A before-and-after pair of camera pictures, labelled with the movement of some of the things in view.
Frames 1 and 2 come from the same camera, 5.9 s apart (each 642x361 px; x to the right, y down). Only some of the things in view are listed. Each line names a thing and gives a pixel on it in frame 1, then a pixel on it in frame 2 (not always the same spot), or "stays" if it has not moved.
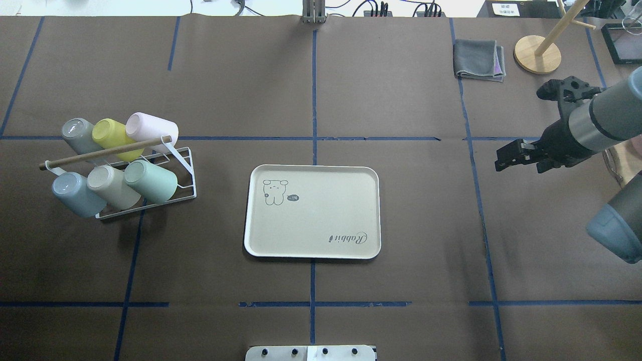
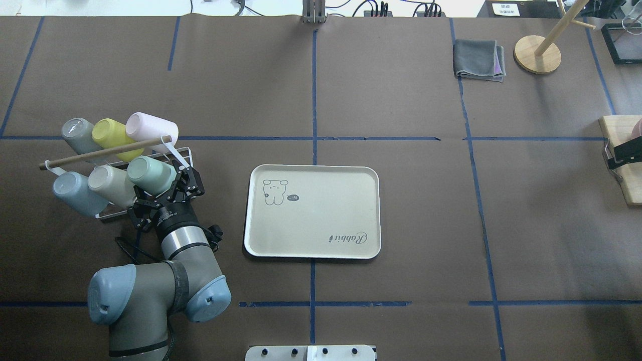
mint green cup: (155, 184) stays
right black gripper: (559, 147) to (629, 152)
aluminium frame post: (314, 11) stays
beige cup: (110, 185) stays
